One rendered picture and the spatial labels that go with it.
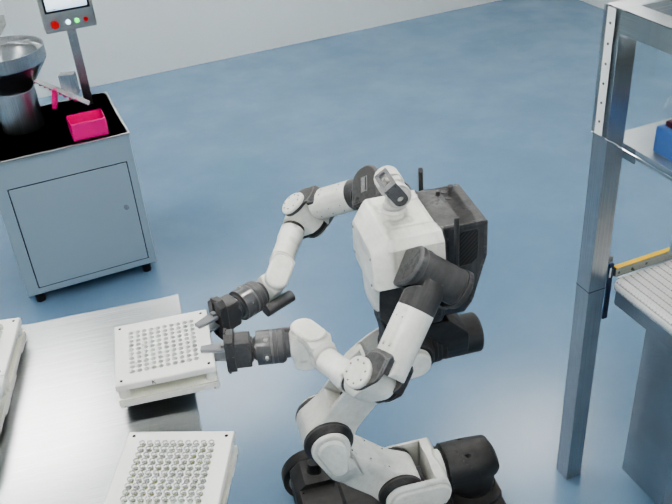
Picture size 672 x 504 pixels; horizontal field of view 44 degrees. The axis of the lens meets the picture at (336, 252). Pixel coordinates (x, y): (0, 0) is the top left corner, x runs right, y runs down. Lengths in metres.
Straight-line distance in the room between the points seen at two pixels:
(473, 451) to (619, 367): 1.07
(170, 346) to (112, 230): 1.97
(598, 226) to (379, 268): 0.72
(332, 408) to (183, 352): 0.46
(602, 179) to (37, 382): 1.60
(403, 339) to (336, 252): 2.35
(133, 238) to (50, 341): 1.73
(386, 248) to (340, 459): 0.70
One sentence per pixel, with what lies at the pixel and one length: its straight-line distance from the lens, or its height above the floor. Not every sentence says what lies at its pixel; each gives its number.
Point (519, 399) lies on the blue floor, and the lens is 3.39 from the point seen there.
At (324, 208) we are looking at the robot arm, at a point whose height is 1.11.
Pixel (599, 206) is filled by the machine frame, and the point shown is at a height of 1.10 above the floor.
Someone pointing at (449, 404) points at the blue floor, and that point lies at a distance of 3.35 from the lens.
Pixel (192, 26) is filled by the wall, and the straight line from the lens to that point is 6.76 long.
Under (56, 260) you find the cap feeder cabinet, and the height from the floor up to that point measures 0.22.
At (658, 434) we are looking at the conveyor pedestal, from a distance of 2.94.
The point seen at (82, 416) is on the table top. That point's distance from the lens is 2.21.
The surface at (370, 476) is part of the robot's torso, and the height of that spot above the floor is 0.38.
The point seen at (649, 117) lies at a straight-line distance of 2.19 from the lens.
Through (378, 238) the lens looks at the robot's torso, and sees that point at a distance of 2.05.
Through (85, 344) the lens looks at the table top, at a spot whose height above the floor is 0.88.
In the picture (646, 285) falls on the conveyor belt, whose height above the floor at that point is 0.84.
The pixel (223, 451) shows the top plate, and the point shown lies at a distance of 1.92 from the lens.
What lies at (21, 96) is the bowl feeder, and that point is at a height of 0.94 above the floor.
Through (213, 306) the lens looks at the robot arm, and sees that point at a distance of 2.25.
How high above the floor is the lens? 2.31
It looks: 33 degrees down
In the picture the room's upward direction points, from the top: 5 degrees counter-clockwise
